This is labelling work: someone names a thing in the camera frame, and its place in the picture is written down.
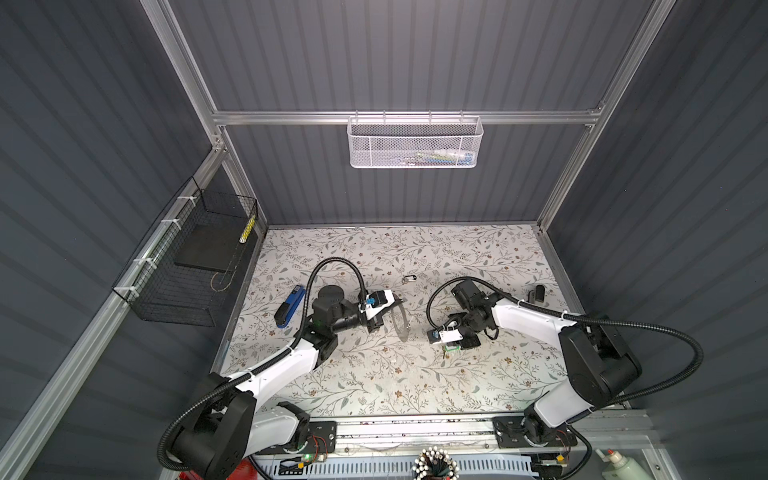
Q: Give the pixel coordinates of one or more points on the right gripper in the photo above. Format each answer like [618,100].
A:
[465,342]

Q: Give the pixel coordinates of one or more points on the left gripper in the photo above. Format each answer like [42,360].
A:
[373,324]

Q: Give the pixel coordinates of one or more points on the key with green tag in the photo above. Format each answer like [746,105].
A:
[449,348]

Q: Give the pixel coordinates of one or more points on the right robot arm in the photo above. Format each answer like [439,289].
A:
[599,363]

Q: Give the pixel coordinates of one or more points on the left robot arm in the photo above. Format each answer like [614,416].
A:
[225,425]

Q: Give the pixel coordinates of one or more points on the blue stapler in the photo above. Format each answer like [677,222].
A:
[288,307]

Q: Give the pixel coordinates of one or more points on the black lint roller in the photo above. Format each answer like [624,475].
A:
[537,294]

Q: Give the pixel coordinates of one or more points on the bundle of markers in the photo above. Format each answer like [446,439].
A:
[434,463]

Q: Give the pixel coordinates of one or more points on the red pencil cup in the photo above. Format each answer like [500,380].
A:
[244,471]

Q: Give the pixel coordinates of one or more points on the white glue bottle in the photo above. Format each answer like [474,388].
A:
[620,467]

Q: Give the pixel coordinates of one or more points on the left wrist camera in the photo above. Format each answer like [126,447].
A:
[378,302]

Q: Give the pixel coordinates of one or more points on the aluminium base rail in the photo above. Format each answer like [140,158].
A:
[619,429]

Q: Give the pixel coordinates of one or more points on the white wire basket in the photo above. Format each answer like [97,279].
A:
[420,142]

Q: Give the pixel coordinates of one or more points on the black wire basket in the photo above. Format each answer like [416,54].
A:
[196,262]

